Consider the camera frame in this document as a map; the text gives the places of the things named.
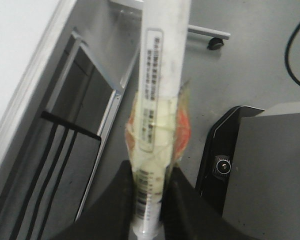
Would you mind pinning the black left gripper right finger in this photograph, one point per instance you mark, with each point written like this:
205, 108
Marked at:
187, 216

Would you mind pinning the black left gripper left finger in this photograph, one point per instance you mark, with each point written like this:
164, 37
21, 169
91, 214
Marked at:
109, 218

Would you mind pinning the white black-tip whiteboard marker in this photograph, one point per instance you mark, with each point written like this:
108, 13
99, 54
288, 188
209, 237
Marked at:
151, 130

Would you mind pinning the grey fabric organizer with black stripes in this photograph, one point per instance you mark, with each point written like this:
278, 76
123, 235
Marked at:
54, 175

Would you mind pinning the dark grey metal panel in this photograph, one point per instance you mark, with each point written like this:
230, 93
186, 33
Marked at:
87, 96

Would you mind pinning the black caster wheel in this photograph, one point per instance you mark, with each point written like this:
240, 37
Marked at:
215, 44

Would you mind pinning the grey metal stand leg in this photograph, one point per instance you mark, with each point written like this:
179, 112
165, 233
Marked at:
138, 5

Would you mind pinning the white whiteboard with metal frame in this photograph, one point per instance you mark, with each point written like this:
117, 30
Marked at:
29, 30

